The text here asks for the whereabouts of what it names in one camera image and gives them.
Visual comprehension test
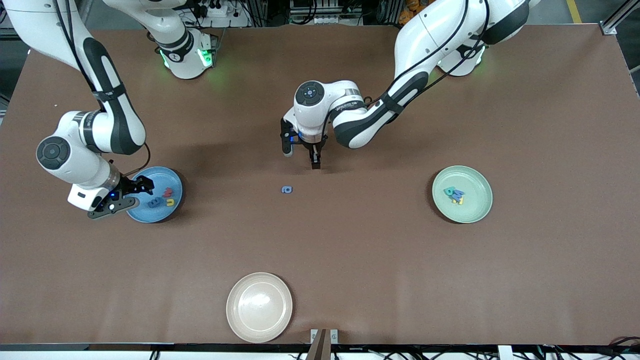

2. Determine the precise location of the black equipment rack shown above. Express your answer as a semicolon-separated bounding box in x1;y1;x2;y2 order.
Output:
287;0;363;26

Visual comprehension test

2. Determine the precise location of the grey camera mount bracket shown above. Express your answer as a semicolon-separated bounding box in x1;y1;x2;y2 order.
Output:
310;328;339;360

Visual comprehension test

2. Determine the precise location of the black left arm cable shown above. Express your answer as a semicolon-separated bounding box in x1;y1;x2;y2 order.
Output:
320;0;493;147

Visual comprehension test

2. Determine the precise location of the light green plate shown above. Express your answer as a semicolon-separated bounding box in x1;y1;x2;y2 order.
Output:
432;165;494;224

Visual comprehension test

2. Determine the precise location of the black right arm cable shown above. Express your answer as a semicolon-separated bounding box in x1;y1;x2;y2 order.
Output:
52;0;152;178

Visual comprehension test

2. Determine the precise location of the white power strip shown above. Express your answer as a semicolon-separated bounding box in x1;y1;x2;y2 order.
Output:
197;2;236;18

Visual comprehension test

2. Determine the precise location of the white table edge rail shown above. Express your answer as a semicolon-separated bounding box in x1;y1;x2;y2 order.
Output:
0;343;640;360

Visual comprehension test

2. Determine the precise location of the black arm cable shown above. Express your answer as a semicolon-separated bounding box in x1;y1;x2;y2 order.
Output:
320;0;493;147
52;0;152;178

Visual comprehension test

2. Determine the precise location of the blue plate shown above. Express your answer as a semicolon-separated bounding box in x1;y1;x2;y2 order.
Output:
125;166;184;224

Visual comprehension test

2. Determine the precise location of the orange objects pile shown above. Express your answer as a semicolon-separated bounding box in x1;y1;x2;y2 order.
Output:
400;0;431;16

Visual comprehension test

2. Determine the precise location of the brown table cover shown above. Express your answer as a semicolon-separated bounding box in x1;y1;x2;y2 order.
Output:
0;24;640;346

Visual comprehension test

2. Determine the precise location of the beige plate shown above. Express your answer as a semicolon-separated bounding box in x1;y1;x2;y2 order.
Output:
226;272;294;344

